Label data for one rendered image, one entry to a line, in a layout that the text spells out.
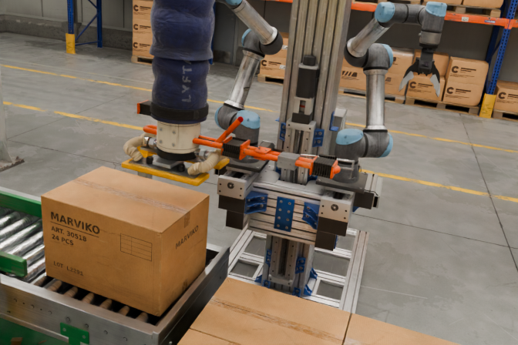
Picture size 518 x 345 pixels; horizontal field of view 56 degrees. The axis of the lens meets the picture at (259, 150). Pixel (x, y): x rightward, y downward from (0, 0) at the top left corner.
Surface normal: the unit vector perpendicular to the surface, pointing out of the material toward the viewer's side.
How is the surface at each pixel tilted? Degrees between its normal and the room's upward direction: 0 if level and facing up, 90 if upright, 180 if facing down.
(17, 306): 90
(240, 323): 0
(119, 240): 90
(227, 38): 90
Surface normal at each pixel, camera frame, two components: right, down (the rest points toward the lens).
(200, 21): 0.72, 0.02
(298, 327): 0.09, -0.94
